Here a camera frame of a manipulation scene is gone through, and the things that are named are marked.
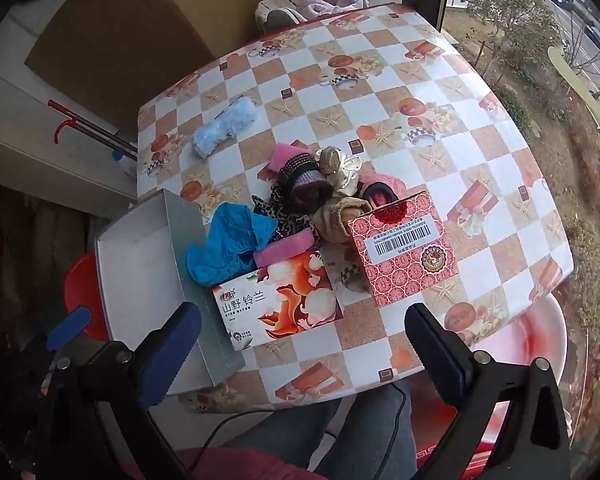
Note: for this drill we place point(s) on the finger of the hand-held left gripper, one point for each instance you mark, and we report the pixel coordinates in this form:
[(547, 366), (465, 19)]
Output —
[(70, 327)]

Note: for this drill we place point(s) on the brown cardboard sheet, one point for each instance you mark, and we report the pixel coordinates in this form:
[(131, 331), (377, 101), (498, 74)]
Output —
[(115, 40)]

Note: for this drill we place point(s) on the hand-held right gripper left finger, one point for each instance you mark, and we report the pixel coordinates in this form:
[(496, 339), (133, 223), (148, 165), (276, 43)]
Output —
[(167, 355)]

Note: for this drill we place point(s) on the light blue fuzzy sock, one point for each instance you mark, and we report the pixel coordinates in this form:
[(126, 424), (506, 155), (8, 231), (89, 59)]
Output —
[(225, 127)]

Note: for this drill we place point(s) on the pink foam sponge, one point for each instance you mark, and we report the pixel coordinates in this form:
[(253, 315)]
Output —
[(285, 251)]

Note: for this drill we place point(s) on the leopard print scarf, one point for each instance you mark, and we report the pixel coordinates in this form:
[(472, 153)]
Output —
[(275, 215)]

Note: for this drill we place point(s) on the cream satin bow hair clip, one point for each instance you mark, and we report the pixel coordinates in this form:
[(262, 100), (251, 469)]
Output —
[(337, 167)]

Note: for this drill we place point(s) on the red patterned box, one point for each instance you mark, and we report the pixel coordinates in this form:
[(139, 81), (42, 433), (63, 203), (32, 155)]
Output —
[(410, 270)]

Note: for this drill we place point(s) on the pink knit cloth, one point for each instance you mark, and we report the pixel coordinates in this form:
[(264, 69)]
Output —
[(286, 157)]

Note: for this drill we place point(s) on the tan sock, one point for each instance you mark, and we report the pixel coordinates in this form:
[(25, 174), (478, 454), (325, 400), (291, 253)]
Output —
[(340, 217)]

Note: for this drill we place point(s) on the purple crochet hat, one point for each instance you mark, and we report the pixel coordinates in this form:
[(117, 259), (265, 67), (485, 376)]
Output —
[(307, 180)]

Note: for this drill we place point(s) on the person's maroon top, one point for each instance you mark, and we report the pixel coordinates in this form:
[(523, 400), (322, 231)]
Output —
[(220, 465)]

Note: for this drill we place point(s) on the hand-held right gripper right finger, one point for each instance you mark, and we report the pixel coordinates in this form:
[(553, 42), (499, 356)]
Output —
[(450, 360)]

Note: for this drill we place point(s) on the grey open cardboard box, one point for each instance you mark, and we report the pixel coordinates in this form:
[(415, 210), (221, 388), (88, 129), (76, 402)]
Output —
[(140, 280)]

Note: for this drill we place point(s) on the white grey slipper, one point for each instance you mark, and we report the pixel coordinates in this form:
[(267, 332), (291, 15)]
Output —
[(275, 10)]

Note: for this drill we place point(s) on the white cabinet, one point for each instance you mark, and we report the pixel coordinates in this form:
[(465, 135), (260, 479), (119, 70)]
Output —
[(20, 135)]

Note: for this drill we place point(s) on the pink plastic basin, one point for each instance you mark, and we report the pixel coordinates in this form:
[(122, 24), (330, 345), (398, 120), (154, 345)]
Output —
[(525, 340)]

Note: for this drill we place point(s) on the blue cloth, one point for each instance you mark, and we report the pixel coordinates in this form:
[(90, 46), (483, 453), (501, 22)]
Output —
[(225, 250)]

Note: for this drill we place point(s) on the pink fuzzy slipper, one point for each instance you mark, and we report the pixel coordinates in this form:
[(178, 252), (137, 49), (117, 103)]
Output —
[(380, 185)]

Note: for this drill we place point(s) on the person's legs in jeans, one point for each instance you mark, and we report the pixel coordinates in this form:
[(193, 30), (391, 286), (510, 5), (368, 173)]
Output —
[(330, 435)]

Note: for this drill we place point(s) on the red plastic stool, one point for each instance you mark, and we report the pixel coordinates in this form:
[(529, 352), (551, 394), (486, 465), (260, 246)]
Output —
[(80, 290)]

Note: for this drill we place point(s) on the floral tissue box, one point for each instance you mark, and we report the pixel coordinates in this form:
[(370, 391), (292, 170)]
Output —
[(280, 310)]

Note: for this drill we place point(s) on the bare trees outside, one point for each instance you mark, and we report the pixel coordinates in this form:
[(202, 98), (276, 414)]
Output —
[(510, 25)]

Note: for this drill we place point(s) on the checkered printed tablecloth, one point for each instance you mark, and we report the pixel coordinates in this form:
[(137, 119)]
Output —
[(380, 110)]

